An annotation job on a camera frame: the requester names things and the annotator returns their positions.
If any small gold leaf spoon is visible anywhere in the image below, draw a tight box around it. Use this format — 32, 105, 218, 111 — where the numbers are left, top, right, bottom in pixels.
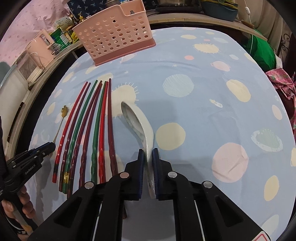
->
53, 105, 69, 143

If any pink electric kettle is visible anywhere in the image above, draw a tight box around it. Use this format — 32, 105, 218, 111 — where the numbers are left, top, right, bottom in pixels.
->
25, 29, 55, 69

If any pink dotted curtain cloth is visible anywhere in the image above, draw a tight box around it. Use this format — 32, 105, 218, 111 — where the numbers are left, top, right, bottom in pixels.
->
1, 0, 70, 66

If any pink perforated utensil basket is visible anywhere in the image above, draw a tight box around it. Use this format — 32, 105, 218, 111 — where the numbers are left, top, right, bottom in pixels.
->
73, 1, 156, 66

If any green tin can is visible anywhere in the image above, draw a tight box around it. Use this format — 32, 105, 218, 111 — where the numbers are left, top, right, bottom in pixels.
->
50, 28, 71, 50

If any white storage box blue lid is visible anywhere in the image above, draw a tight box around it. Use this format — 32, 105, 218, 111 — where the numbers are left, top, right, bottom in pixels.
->
1, 64, 28, 146

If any person's left hand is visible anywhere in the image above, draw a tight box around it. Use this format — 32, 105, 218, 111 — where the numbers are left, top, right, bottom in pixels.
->
1, 186, 36, 219

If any green chopstick gold band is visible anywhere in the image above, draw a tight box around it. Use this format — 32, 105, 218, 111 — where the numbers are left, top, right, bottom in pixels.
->
63, 80, 99, 194
91, 83, 107, 184

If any pink floral cloth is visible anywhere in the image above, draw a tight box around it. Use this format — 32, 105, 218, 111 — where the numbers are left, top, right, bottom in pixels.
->
265, 68, 295, 133

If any dark red chopstick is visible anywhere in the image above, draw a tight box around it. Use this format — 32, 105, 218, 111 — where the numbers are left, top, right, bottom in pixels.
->
66, 94, 94, 198
59, 82, 91, 192

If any maroon chopstick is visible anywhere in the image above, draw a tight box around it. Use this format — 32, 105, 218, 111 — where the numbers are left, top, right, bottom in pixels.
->
107, 78, 118, 176
79, 81, 102, 188

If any white ceramic soup spoon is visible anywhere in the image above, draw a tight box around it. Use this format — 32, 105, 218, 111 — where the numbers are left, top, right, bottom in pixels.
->
120, 101, 156, 199

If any green chopstick gold band right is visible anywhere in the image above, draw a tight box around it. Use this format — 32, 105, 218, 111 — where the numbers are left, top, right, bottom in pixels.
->
91, 83, 107, 184

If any green bag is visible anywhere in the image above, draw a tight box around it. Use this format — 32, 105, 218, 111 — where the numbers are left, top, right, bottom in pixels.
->
242, 35, 276, 73

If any light blue dotted tablecloth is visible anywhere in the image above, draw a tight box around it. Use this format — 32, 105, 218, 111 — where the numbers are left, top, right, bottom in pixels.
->
30, 28, 295, 240

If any bright red chopstick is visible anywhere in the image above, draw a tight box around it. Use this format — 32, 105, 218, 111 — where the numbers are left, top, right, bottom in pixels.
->
98, 81, 109, 183
52, 81, 88, 183

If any dark blue basin stack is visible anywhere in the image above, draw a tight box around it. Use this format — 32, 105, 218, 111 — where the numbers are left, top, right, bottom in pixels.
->
200, 1, 238, 22

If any navy floral backsplash cloth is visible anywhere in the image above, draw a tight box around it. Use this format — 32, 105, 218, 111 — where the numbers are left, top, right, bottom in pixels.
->
67, 0, 106, 18

